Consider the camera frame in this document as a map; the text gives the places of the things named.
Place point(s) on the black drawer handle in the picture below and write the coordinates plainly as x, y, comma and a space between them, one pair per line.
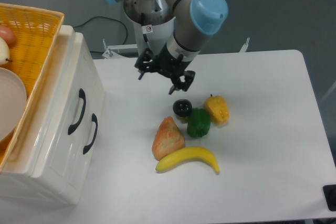
93, 131
80, 112

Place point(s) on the black toy fruit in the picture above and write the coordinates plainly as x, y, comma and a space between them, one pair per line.
182, 107

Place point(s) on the black top drawer handle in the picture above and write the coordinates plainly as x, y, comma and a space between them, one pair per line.
80, 112

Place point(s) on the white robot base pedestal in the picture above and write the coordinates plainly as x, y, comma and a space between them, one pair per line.
153, 23

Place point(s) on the white plate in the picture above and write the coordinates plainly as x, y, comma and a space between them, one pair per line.
13, 101

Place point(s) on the black lower drawer handle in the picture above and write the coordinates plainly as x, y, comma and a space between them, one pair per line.
93, 131

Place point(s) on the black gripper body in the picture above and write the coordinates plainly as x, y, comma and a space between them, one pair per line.
172, 67

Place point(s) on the yellow woven basket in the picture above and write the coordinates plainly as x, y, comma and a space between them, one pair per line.
36, 32

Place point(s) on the yellow toy bell pepper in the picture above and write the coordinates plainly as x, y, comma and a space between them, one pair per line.
217, 109

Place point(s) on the yellow toy banana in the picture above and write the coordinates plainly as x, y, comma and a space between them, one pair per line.
188, 154

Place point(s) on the white plastic drawer cabinet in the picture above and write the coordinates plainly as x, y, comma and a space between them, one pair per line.
15, 175

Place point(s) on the white toy onion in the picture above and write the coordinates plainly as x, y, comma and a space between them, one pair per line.
5, 56

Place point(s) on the red toy fruit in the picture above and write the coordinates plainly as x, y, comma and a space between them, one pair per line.
7, 35

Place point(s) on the black object at table edge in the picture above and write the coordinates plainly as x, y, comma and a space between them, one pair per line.
330, 196

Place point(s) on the orange toy bread wedge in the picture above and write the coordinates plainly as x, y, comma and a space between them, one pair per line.
167, 140

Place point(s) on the green toy bell pepper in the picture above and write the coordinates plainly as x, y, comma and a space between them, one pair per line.
199, 123

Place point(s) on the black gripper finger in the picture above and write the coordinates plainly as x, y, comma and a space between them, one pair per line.
182, 82
145, 63

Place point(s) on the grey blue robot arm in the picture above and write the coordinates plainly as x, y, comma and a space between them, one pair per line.
195, 23

